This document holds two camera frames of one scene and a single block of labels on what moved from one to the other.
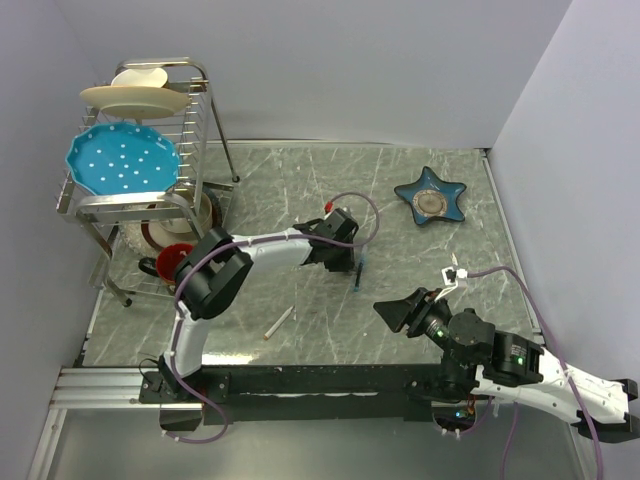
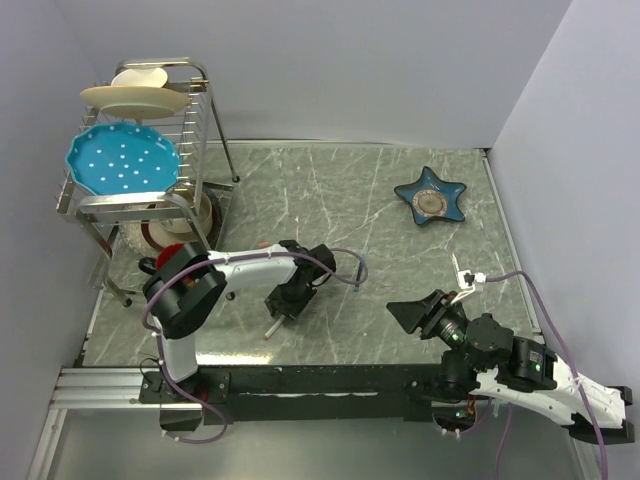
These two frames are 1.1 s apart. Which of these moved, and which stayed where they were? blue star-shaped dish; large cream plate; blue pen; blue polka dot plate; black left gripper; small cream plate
Moved: black left gripper; blue pen
Stayed: blue star-shaped dish; small cream plate; large cream plate; blue polka dot plate
